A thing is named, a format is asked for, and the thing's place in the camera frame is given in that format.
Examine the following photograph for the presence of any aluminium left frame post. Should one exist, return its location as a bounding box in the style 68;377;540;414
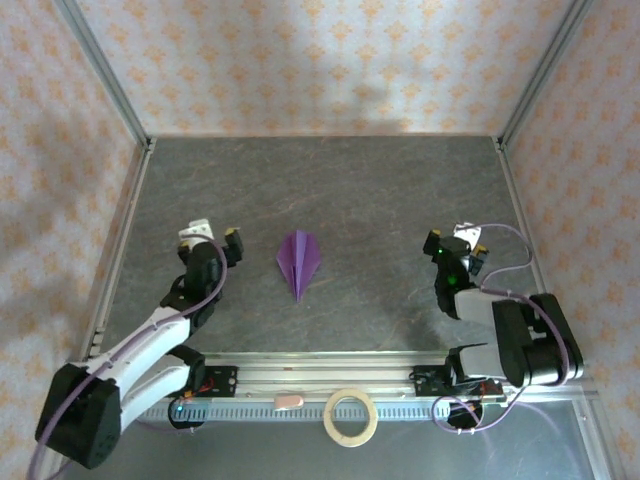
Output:
53;0;157;151

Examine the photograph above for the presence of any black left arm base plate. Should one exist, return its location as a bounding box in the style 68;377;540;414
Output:
187;365;239;399

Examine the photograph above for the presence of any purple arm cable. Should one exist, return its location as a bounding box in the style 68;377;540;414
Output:
430;222;574;435
25;238;230;480

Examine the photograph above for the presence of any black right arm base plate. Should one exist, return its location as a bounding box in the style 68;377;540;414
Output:
410;364;507;401

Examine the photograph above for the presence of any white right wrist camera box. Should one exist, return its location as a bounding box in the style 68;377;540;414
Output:
452;221;483;250

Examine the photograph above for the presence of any grey metal sheet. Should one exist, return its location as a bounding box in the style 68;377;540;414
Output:
54;418;601;480

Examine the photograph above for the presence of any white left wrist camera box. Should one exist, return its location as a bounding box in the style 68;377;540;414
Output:
178;218;215;245

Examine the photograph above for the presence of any aluminium frame post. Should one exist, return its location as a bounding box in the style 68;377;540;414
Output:
492;0;596;151
53;0;157;151

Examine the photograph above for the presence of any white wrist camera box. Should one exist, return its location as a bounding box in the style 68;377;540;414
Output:
178;218;215;245
452;221;483;250

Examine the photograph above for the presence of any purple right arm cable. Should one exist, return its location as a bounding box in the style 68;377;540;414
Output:
430;222;574;435

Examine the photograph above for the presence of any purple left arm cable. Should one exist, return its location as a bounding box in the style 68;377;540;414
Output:
25;238;230;480

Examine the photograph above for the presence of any beige tape roll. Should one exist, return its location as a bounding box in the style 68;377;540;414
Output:
323;388;380;448

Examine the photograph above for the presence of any grey slotted cable duct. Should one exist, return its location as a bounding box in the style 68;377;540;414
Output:
139;402;585;423

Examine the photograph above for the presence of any aluminium left side rail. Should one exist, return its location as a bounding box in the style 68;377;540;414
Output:
79;139;157;362

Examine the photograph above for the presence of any purple paper sheet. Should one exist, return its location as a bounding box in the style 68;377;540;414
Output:
276;229;323;304

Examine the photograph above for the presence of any aluminium mounting rail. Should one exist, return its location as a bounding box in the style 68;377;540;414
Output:
67;352;599;402

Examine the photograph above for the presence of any aluminium right side rail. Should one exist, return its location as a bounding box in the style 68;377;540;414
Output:
493;135;570;362

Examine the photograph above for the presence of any black round cable port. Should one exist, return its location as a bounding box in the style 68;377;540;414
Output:
446;399;486;432
167;397;207;432

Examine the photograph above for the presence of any aluminium right frame post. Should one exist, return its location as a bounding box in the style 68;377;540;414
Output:
492;0;596;151

